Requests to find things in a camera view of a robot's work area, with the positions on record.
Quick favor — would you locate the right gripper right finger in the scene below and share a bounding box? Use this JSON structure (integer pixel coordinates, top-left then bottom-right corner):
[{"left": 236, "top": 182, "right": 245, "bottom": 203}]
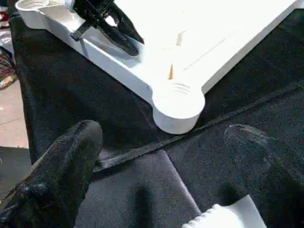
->
[{"left": 224, "top": 124, "right": 304, "bottom": 228}]

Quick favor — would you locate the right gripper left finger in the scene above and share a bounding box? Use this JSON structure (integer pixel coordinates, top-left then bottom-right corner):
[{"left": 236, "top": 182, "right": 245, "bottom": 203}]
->
[{"left": 0, "top": 120, "right": 104, "bottom": 228}]

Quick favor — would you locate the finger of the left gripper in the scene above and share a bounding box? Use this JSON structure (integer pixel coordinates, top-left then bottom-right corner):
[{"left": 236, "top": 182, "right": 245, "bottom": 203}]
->
[
  {"left": 97, "top": 14, "right": 141, "bottom": 57},
  {"left": 111, "top": 3, "right": 145, "bottom": 45}
]

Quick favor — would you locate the black work mat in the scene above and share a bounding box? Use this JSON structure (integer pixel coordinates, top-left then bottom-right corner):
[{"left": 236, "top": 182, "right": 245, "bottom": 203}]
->
[{"left": 9, "top": 0, "right": 304, "bottom": 228}]

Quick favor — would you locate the white plastic table leg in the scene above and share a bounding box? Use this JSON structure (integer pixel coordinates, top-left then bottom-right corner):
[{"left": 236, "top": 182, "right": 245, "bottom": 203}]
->
[{"left": 182, "top": 194, "right": 267, "bottom": 228}]

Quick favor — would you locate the white plastic table top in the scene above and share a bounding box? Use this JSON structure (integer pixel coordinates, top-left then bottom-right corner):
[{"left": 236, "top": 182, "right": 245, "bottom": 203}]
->
[{"left": 15, "top": 0, "right": 304, "bottom": 135}]

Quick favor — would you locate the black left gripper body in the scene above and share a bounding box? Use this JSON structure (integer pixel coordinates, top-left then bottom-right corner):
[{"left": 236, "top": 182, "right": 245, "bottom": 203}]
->
[{"left": 74, "top": 0, "right": 115, "bottom": 21}]

